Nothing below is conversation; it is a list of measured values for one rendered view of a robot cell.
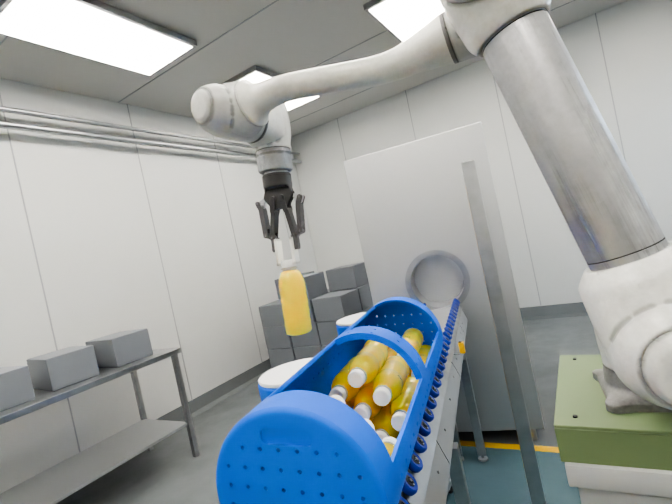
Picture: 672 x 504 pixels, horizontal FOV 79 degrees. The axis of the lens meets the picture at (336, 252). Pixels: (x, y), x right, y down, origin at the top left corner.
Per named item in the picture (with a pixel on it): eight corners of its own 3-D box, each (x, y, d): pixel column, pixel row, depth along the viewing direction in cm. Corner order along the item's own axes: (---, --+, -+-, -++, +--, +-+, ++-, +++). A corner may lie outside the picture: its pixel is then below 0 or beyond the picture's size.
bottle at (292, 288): (316, 333, 104) (305, 261, 103) (290, 340, 101) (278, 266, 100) (308, 329, 110) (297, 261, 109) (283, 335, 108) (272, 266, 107)
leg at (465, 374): (488, 456, 247) (467, 356, 246) (488, 462, 242) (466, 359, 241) (478, 456, 249) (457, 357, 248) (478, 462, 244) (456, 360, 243)
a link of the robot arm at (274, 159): (266, 158, 110) (269, 179, 110) (248, 152, 102) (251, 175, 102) (296, 151, 107) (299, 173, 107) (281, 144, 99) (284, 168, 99)
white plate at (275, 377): (251, 391, 134) (252, 395, 134) (333, 373, 135) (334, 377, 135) (264, 367, 162) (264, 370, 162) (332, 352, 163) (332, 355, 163)
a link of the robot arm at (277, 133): (269, 158, 112) (236, 151, 100) (261, 102, 111) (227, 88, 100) (301, 149, 106) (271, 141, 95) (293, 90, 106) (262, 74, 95)
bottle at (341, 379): (351, 351, 113) (327, 376, 96) (375, 359, 111) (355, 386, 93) (345, 374, 114) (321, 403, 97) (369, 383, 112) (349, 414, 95)
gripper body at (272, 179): (297, 172, 107) (301, 207, 107) (268, 178, 109) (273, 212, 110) (284, 168, 100) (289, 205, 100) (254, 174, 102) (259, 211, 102)
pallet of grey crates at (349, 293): (388, 355, 497) (368, 260, 495) (359, 381, 428) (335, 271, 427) (309, 359, 559) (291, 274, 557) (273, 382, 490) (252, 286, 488)
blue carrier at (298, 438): (447, 375, 138) (438, 293, 137) (400, 611, 56) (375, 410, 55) (367, 376, 148) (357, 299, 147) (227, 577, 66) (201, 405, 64)
